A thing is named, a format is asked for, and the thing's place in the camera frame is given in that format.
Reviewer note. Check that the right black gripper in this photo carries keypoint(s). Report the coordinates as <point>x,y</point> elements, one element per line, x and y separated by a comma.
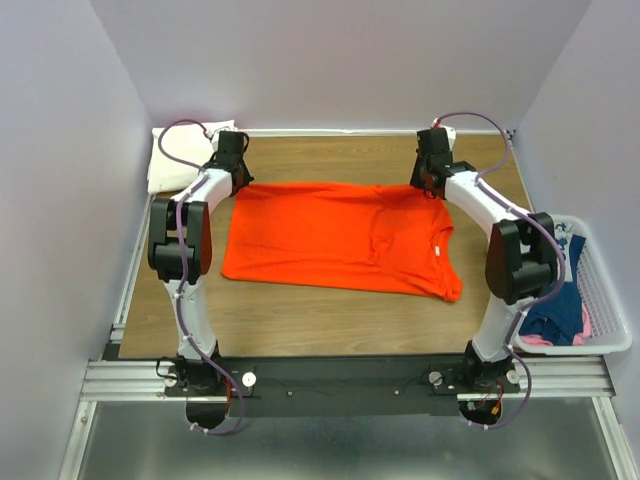
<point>415,181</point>

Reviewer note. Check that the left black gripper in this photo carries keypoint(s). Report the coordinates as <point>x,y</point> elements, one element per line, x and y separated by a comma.
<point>245,175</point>

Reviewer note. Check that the orange t shirt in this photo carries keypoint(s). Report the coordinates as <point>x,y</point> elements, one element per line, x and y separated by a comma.
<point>389,239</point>

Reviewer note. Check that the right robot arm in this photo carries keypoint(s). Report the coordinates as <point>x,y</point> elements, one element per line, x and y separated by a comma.
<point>523,261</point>

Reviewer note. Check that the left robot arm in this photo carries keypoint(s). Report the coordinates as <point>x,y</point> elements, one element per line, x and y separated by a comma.
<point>180,250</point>

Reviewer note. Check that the folded white t shirt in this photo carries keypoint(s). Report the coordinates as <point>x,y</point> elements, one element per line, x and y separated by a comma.
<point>185,148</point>

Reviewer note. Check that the navy patterned t shirt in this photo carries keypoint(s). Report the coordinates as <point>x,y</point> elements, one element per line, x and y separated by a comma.
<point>560,318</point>

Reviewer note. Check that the pink t shirt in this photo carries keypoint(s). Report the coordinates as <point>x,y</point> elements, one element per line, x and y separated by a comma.
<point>537,339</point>

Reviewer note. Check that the white plastic basket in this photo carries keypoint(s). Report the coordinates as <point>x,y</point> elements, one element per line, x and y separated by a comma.
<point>610,333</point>

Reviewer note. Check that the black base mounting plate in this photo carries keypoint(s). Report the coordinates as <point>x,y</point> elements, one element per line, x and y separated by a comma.
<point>241,388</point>

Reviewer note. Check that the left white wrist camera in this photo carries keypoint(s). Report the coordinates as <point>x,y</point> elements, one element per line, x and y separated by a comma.
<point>214,136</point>

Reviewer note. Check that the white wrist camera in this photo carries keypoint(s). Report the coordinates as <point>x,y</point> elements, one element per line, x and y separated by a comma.
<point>451,134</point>
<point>214,136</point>

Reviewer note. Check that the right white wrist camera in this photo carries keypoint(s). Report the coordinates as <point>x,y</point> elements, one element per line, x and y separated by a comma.
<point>451,134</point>

